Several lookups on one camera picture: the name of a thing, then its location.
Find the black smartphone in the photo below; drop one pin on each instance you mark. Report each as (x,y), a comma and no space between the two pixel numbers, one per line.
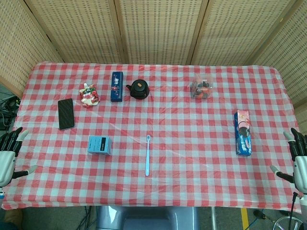
(66,114)

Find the light blue toothbrush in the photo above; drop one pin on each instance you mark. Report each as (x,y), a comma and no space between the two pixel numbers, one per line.
(148,155)

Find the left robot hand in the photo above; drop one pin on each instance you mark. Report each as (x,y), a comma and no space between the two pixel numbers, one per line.
(6,159)

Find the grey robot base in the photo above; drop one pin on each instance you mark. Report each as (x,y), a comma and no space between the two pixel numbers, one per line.
(146,218)

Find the woven folding screen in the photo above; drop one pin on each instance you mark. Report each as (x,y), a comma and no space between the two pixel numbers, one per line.
(153,31)

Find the tall dark blue box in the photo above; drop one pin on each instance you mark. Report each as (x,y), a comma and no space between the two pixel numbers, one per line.
(117,86)

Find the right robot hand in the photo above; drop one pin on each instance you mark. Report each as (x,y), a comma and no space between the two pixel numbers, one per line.
(298,165)

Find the small light blue box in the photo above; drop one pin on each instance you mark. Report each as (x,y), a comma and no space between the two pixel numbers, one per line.
(100,145)

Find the blue cookie package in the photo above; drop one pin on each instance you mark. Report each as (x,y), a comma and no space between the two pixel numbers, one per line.
(243,133)

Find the red fruit snack pouch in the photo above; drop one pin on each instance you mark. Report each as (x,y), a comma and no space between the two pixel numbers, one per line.
(89,95)

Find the black teapot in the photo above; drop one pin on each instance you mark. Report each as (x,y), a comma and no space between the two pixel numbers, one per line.
(139,89)

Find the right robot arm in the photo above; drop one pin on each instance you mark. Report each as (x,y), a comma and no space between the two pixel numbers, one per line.
(304,202)

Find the clear bag of snacks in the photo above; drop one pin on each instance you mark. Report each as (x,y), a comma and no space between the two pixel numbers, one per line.
(201,89)

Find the red checkered tablecloth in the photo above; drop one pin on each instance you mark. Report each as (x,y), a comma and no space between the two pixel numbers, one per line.
(153,153)

